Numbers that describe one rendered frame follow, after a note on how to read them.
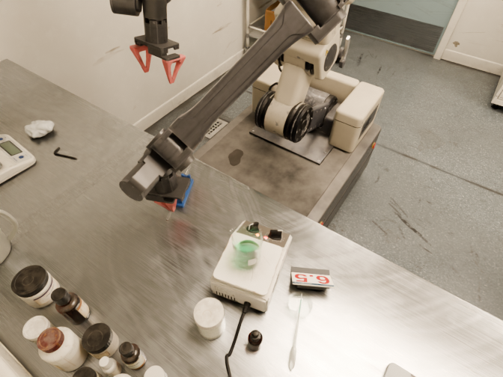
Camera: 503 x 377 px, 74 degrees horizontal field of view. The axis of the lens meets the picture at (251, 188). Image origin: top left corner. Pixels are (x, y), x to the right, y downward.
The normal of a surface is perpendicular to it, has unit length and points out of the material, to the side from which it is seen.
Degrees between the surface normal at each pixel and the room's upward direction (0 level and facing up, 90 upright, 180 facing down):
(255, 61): 64
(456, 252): 0
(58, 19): 90
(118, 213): 0
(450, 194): 0
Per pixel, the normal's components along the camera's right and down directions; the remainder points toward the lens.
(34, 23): 0.83, 0.43
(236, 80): -0.03, 0.40
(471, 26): -0.56, 0.63
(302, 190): 0.01, -0.65
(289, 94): -0.50, 0.28
